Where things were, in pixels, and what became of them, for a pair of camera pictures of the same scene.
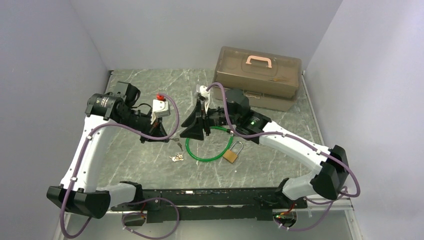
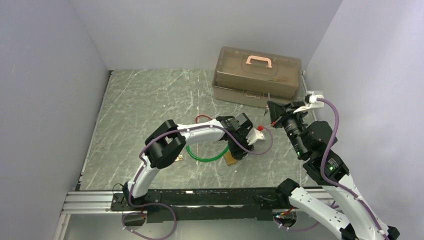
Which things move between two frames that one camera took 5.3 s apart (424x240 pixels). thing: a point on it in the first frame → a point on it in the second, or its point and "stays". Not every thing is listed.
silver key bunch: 177,157 stays
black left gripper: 157,130 → 238,153
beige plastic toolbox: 269,79 stays
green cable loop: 229,130 stays
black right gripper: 195,131 → 275,110
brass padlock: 230,155 stays
